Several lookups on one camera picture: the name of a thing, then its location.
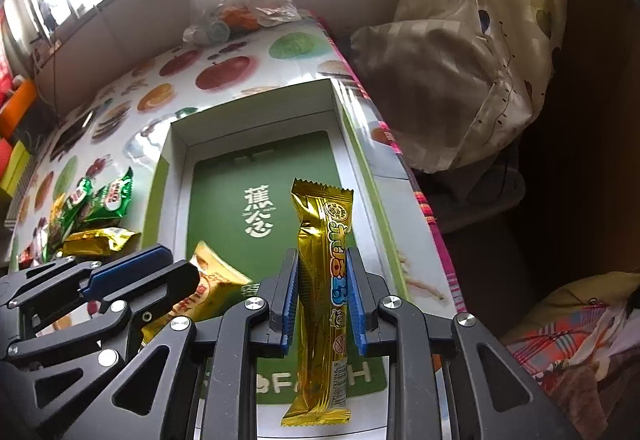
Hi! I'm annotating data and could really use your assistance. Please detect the green snack packet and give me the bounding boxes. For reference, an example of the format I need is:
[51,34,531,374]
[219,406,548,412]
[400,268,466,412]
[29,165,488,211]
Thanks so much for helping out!
[46,176,97,261]
[81,167,137,229]

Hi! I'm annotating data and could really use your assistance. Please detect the beige patterned curtain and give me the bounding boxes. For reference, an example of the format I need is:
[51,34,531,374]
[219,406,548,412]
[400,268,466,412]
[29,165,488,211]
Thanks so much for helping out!
[349,0,569,171]

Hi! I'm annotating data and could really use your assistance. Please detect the long gold snack bar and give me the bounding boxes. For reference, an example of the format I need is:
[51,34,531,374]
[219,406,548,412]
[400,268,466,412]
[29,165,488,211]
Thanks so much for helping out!
[280,178,355,431]

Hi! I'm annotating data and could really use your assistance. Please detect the yellow snack packet red print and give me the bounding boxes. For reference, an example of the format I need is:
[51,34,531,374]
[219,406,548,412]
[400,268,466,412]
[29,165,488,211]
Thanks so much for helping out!
[141,240,254,347]

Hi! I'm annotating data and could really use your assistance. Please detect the colourful printed blanket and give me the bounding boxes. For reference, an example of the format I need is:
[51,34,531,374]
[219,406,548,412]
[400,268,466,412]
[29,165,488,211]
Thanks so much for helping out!
[501,271,640,402]

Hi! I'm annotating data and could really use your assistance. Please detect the fruit print tablecloth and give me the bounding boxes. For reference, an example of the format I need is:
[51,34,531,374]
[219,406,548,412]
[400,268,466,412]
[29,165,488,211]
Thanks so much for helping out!
[9,16,469,318]

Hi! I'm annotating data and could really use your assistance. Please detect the lime green box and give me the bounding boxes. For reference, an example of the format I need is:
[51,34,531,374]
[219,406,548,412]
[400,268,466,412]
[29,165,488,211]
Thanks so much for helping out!
[0,139,34,201]

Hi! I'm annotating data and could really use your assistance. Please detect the white cardboard box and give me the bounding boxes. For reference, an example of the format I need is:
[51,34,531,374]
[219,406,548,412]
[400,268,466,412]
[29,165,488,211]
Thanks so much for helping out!
[141,78,417,440]

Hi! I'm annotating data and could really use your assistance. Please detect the black smartphone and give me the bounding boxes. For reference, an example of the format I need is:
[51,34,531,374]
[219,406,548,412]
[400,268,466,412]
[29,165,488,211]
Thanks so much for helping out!
[49,108,99,157]

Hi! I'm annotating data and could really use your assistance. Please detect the short gold snack packet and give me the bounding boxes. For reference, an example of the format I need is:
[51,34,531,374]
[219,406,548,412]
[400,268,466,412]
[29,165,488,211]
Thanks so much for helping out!
[62,227,142,257]

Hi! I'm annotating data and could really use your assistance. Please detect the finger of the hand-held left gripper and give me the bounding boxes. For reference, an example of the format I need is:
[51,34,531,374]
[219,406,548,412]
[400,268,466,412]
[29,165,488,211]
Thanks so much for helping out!
[0,243,172,309]
[7,262,201,367]

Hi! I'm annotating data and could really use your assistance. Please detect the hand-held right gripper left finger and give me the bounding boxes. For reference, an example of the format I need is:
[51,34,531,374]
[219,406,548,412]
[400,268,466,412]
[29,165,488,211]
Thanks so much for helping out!
[55,249,300,440]

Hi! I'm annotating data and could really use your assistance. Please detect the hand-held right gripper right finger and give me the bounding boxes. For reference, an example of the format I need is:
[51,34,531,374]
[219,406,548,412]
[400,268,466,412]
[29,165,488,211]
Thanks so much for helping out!
[347,247,581,440]

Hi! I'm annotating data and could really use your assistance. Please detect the orange box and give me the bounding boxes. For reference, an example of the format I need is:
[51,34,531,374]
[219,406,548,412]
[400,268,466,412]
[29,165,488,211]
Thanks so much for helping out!
[0,80,39,137]

